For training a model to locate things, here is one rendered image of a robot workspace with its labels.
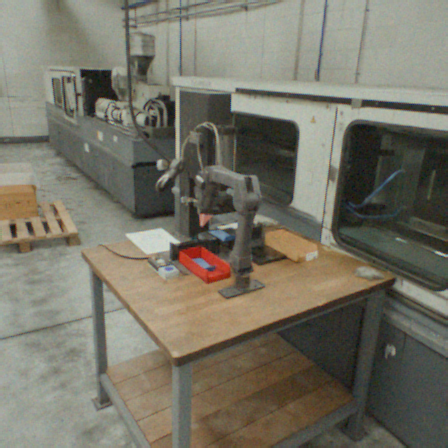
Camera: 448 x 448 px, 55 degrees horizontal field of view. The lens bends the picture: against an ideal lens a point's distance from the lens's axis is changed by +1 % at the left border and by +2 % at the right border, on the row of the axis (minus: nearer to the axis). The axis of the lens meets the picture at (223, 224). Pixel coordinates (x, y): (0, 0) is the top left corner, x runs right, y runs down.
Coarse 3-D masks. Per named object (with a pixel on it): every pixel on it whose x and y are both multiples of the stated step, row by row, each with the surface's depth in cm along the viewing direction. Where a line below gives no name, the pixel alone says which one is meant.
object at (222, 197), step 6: (222, 192) 204; (216, 198) 204; (222, 198) 201; (228, 198) 202; (216, 204) 203; (222, 204) 201; (228, 204) 206; (222, 210) 203; (228, 210) 205; (234, 210) 207
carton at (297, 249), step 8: (272, 232) 222; (280, 232) 225; (288, 232) 222; (272, 240) 216; (280, 240) 211; (288, 240) 223; (296, 240) 218; (304, 240) 213; (280, 248) 212; (288, 248) 207; (296, 248) 202; (304, 248) 214; (312, 248) 209; (288, 256) 208; (296, 256) 203; (304, 256) 204; (312, 256) 207
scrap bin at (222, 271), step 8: (192, 248) 201; (200, 248) 203; (184, 256) 193; (192, 256) 202; (200, 256) 204; (208, 256) 198; (216, 256) 192; (184, 264) 194; (192, 264) 188; (216, 264) 193; (224, 264) 187; (192, 272) 189; (200, 272) 183; (208, 272) 189; (216, 272) 189; (224, 272) 189; (208, 280) 179; (216, 280) 182
